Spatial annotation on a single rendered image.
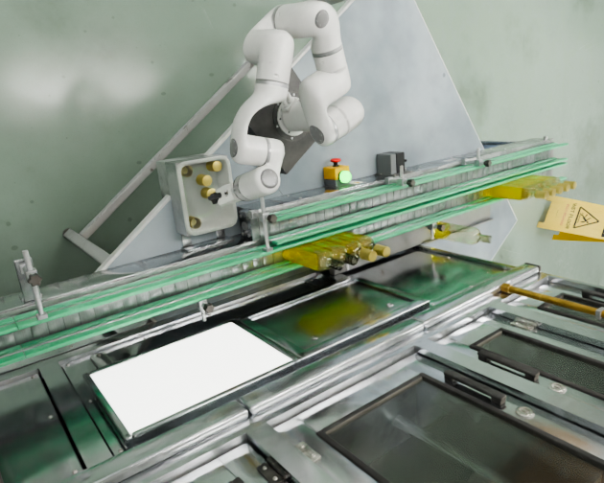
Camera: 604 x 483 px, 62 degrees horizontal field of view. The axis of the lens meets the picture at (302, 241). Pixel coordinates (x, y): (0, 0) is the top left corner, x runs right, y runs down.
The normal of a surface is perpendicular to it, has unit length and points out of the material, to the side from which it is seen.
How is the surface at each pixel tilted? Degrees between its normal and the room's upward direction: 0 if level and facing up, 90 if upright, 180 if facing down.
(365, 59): 0
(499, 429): 90
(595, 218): 75
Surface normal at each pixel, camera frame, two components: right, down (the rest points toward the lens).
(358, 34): 0.59, 0.17
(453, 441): -0.10, -0.96
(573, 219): -0.56, -0.25
